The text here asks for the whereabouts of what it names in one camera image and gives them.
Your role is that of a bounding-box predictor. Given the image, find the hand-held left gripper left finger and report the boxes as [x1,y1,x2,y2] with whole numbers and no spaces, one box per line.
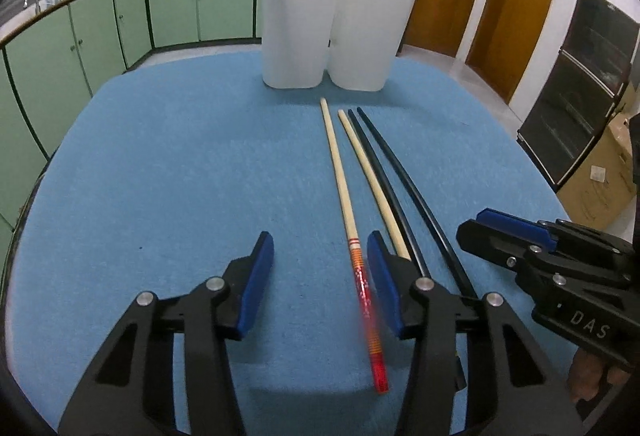
[59,231,275,436]

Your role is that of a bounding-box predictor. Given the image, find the person's right hand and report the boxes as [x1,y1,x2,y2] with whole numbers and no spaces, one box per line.
[567,347,632,419]

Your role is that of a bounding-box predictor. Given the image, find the plain wooden door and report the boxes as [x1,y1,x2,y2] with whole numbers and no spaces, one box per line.
[465,0,564,106]

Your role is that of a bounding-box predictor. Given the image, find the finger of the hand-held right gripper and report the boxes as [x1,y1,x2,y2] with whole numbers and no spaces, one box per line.
[476,210,636,256]
[456,218,545,273]

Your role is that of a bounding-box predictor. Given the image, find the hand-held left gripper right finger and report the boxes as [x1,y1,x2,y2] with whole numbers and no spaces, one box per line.
[366,230,585,436]

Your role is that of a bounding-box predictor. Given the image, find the cardboard box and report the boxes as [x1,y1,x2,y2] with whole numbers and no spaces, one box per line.
[556,83,640,234]

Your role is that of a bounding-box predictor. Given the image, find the white double utensil holder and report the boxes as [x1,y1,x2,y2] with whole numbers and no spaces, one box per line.
[261,0,417,93]

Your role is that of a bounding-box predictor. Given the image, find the beige chopstick red patterned handle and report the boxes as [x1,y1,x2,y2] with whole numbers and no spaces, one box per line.
[338,109,412,262]
[320,97,390,394]

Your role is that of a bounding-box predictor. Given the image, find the green base cabinets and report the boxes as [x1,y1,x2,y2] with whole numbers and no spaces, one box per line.
[0,0,421,237]

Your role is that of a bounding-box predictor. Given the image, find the blue felt mat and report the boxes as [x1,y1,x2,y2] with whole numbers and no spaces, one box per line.
[7,51,576,436]

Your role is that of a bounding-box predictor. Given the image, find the dark navy chopstick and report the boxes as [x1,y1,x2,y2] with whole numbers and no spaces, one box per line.
[348,108,432,278]
[356,106,478,302]

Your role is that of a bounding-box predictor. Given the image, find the black glass display cabinet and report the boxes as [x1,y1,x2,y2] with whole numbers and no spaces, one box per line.
[517,0,640,192]

